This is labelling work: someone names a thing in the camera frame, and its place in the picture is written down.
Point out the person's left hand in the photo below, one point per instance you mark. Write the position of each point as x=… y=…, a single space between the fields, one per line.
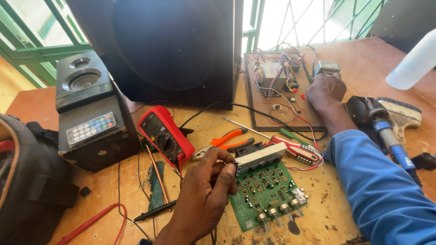
x=201 y=197

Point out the person's right hand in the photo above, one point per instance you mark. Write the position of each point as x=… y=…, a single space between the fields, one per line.
x=326 y=92

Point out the person's right fingers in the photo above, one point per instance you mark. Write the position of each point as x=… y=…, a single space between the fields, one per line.
x=330 y=77

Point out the small grey metal box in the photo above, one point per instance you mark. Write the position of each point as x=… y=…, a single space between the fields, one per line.
x=327 y=67

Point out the green amplifier circuit board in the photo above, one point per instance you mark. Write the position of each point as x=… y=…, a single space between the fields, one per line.
x=265 y=190

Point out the black soldering iron stand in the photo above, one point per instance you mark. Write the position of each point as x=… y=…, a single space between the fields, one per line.
x=356 y=109

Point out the grey power transformer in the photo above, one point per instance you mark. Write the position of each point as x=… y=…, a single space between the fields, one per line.
x=272 y=76

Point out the window with metal grille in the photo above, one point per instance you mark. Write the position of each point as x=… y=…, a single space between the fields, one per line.
x=299 y=23

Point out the red and white screwdriver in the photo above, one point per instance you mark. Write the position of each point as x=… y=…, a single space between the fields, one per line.
x=296 y=151

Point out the wooden paint brush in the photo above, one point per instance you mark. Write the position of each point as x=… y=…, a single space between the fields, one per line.
x=403 y=114

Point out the white plastic bottle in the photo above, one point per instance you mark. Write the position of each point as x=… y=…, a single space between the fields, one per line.
x=414 y=64

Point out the blue soldering iron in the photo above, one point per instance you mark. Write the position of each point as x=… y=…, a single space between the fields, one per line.
x=391 y=139

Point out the large black speaker cabinet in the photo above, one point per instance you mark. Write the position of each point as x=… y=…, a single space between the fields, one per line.
x=163 y=51

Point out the red digital multimeter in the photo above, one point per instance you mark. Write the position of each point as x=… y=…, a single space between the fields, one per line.
x=165 y=134

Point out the thin copper rod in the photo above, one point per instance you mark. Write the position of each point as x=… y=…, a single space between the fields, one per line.
x=158 y=175

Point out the black multimeter probe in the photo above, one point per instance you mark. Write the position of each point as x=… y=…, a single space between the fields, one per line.
x=155 y=211

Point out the small black speaker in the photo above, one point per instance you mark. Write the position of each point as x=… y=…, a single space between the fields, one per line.
x=92 y=98

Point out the small grey remote control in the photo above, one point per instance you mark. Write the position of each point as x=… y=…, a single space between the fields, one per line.
x=92 y=129

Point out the small black chip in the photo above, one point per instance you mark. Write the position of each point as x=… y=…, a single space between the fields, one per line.
x=85 y=192

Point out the red multimeter probe lead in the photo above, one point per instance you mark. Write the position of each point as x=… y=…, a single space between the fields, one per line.
x=88 y=223

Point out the black bag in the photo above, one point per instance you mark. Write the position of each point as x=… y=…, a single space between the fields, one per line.
x=30 y=183

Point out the green window frame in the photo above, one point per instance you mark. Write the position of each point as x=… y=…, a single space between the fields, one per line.
x=37 y=51

